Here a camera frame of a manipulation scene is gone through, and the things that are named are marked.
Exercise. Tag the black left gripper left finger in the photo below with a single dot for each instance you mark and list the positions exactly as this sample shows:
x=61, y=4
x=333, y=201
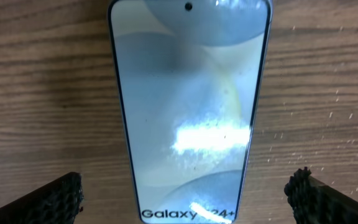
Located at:
x=56, y=202

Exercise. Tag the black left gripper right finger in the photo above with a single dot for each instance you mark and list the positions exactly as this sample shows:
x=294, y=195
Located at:
x=314, y=202

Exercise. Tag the blue Galaxy smartphone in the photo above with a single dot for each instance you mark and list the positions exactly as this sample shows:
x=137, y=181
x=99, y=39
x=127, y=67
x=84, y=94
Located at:
x=189, y=74

